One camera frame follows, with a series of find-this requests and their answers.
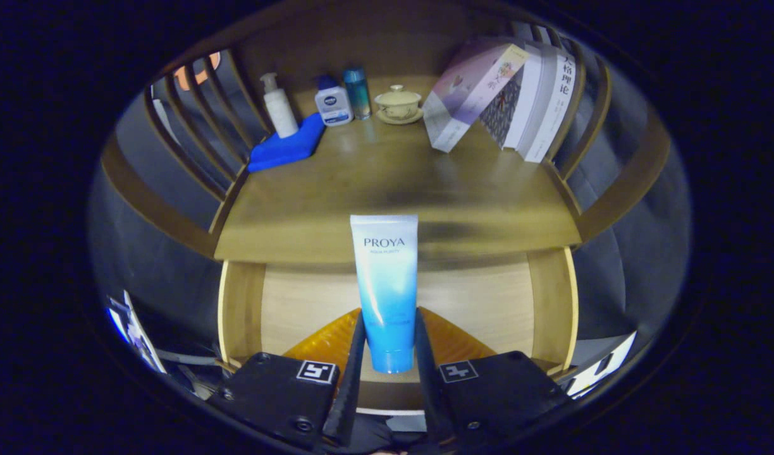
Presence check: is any white board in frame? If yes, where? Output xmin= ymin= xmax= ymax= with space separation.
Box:
xmin=106 ymin=291 xmax=166 ymax=373

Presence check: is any white bottle with blue cap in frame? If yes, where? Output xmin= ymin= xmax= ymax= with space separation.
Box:
xmin=314 ymin=75 xmax=354 ymax=127

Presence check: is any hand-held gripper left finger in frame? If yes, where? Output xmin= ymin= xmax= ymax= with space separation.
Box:
xmin=207 ymin=310 xmax=367 ymax=451

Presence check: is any white black striped object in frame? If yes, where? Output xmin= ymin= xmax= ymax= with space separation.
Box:
xmin=567 ymin=332 xmax=637 ymax=399

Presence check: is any purple white book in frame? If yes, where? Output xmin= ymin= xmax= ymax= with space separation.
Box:
xmin=422 ymin=41 xmax=531 ymax=154

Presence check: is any wooden drawer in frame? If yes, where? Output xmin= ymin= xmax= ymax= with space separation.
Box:
xmin=218 ymin=246 xmax=579 ymax=411

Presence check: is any white pump bottle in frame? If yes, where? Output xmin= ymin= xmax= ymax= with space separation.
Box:
xmin=259 ymin=72 xmax=300 ymax=139

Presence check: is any teal bottle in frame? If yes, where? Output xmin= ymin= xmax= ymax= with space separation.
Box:
xmin=343 ymin=66 xmax=372 ymax=121

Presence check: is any blue white cosmetic tube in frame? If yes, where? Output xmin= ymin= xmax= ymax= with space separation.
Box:
xmin=350 ymin=214 xmax=420 ymax=374

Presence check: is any beige lidded teacup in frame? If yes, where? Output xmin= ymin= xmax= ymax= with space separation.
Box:
xmin=374 ymin=84 xmax=424 ymax=125

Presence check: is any wooden cabinet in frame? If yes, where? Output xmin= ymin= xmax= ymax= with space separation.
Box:
xmin=99 ymin=0 xmax=672 ymax=266

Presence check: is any blue folded cloth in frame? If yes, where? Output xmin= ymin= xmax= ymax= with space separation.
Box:
xmin=247 ymin=112 xmax=326 ymax=173

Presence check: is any wooden countertop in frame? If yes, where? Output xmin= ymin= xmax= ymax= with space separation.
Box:
xmin=213 ymin=79 xmax=582 ymax=264

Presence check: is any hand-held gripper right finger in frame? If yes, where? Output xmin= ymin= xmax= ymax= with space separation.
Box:
xmin=414 ymin=308 xmax=574 ymax=446

